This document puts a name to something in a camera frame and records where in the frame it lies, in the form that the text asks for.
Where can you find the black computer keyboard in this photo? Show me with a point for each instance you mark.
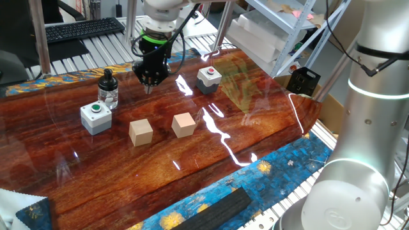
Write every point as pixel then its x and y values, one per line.
pixel 83 29

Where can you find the red push button box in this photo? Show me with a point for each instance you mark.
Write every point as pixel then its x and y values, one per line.
pixel 208 78

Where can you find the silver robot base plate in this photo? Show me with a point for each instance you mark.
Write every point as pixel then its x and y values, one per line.
pixel 260 222

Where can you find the light wooden cube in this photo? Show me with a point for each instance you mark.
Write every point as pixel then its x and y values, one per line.
pixel 183 125
pixel 141 132

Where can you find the aluminium frame post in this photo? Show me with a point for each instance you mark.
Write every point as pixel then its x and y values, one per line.
pixel 40 38
pixel 223 25

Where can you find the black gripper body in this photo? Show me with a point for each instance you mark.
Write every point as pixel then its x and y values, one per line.
pixel 152 65

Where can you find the glossy wood grain mat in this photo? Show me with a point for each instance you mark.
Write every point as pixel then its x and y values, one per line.
pixel 128 166

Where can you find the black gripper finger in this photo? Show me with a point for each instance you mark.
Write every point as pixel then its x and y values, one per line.
pixel 151 88
pixel 147 88

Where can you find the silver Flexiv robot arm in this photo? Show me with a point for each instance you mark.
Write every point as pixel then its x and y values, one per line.
pixel 367 111

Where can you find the black plastic crate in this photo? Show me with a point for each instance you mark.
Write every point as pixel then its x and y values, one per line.
pixel 303 81

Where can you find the grey metal shelf rack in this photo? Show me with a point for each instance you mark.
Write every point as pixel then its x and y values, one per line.
pixel 294 28

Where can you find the green push button box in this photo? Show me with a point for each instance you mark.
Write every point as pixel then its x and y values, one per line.
pixel 96 119

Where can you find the blue starry night cloth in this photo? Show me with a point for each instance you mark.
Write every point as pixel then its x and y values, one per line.
pixel 281 169

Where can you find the clear glass jar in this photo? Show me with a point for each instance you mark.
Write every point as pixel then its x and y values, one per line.
pixel 108 99

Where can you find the black knobbed jar lid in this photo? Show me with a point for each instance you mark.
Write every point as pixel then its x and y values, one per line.
pixel 108 83

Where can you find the black foam block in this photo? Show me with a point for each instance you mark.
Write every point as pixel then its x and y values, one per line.
pixel 214 212

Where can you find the white foam packing pieces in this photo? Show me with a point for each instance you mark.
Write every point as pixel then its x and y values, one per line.
pixel 255 41

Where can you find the black desk pad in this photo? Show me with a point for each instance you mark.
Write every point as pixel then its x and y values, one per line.
pixel 67 49

